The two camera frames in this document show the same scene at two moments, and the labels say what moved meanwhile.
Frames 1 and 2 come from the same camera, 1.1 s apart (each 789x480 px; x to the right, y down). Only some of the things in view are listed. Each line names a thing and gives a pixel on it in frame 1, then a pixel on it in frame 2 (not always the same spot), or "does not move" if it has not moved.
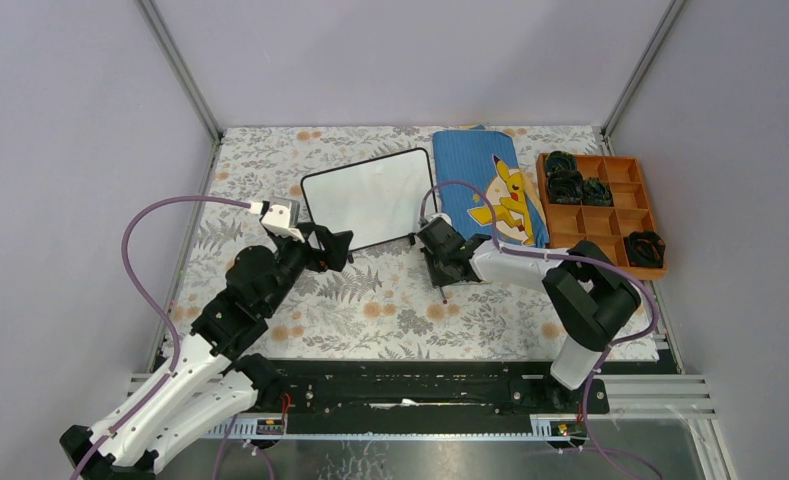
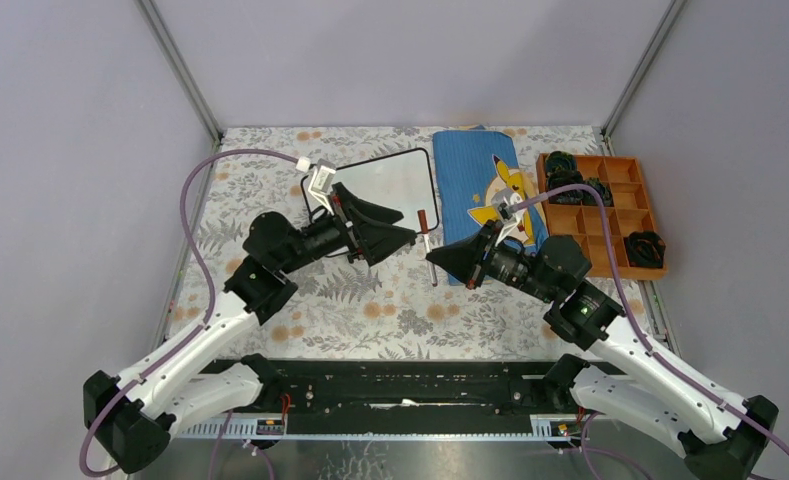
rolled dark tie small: x=595 y=192 does not move
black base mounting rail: x=424 y=387 does not move
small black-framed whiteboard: x=377 y=199 does not move
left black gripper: x=336 y=246 → x=371 y=241
